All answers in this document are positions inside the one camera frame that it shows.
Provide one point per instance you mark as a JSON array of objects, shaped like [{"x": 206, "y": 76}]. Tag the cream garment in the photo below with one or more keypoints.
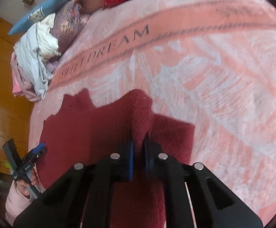
[{"x": 46, "y": 40}]

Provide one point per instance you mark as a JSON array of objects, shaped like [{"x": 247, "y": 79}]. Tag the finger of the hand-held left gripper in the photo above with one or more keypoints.
[
  {"x": 41, "y": 148},
  {"x": 33, "y": 155}
]

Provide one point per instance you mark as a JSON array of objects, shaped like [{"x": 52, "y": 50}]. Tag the blue pillow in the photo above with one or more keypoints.
[{"x": 42, "y": 9}]

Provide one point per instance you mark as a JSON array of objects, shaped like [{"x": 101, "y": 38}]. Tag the person's left hand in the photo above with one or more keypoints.
[{"x": 25, "y": 187}]

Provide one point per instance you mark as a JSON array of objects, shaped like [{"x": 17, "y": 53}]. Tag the white knit garment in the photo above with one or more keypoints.
[{"x": 31, "y": 57}]

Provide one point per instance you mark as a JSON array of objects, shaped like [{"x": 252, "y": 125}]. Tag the pink garment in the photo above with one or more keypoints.
[{"x": 21, "y": 83}]

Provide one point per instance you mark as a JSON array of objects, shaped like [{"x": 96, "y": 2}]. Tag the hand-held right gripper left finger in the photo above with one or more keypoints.
[{"x": 129, "y": 161}]

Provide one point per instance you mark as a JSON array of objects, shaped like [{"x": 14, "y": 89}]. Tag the purple patterned pillow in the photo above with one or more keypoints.
[{"x": 69, "y": 21}]

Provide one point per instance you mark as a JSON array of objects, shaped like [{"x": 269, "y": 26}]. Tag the dark red knit sweater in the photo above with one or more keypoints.
[{"x": 85, "y": 135}]

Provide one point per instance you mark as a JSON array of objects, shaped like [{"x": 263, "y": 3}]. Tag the pink patterned blanket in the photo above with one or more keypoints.
[{"x": 199, "y": 76}]

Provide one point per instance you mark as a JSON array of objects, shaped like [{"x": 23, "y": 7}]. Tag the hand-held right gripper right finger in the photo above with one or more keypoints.
[{"x": 148, "y": 159}]

